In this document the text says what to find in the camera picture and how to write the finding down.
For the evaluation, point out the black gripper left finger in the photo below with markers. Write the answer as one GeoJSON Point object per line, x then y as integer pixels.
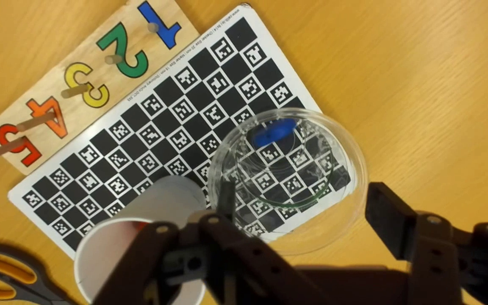
{"type": "Point", "coordinates": [220, 259]}

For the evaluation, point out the white paper cup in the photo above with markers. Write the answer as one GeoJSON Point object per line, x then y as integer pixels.
{"type": "Point", "coordinates": [142, 237]}

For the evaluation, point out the black white checkered marker board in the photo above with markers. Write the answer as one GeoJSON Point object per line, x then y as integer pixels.
{"type": "Point", "coordinates": [159, 136]}

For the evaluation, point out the wooden number peg board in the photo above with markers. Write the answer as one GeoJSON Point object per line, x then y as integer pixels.
{"type": "Point", "coordinates": [79, 85]}

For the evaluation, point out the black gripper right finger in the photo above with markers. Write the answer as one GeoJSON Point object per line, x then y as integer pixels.
{"type": "Point", "coordinates": [440, 254]}

